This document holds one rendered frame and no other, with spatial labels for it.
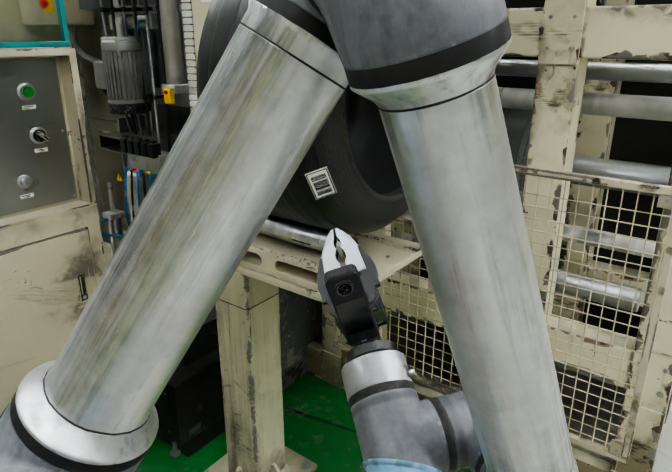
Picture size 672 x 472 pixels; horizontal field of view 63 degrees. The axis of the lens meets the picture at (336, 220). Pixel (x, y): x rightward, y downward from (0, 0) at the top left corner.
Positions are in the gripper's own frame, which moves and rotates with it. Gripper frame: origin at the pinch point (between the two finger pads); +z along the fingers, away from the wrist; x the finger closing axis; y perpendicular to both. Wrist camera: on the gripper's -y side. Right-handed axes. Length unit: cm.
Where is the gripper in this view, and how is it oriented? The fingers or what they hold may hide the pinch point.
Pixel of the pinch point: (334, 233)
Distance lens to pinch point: 84.8
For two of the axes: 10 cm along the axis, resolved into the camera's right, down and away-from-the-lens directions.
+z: -2.3, -8.0, 5.5
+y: 2.5, 5.0, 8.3
